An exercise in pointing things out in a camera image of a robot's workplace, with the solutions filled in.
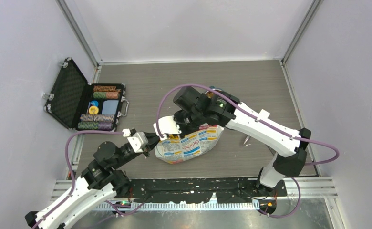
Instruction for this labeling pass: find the white yellow pet food bag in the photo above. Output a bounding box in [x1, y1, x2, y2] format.
[155, 124, 224, 164]

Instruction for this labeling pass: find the metal food scoop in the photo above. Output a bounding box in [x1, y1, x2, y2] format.
[243, 135, 251, 146]

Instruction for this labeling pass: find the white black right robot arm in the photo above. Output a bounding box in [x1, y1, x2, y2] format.
[173, 86, 311, 196]

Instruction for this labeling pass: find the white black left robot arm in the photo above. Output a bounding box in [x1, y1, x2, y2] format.
[25, 129, 160, 229]

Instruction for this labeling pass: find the teal double pet bowl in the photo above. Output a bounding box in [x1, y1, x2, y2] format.
[205, 85, 225, 97]

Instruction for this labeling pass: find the striped poker chip stack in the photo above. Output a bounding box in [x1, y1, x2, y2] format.
[80, 114, 115, 123]

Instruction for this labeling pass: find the green striped chip stack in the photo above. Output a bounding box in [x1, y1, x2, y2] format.
[78, 122, 113, 131]

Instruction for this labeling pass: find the yellow poker chip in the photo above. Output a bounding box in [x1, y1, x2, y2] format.
[88, 105, 100, 115]

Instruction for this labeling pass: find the light blue card deck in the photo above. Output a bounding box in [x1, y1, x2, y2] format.
[101, 100, 119, 115]

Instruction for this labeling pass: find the blue poker chip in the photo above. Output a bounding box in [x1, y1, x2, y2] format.
[89, 100, 99, 107]

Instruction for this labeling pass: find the black foam-lined case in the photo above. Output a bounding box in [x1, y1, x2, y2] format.
[43, 57, 129, 131]

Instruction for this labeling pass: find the green poker chip stack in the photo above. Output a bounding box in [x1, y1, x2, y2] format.
[93, 92, 120, 99]

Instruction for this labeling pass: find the brown poker chip stack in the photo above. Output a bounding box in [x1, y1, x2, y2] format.
[93, 85, 117, 92]

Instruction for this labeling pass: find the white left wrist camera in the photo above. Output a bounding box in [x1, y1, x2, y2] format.
[122, 129, 148, 153]

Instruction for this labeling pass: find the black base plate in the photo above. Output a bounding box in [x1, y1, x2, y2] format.
[115, 177, 287, 204]

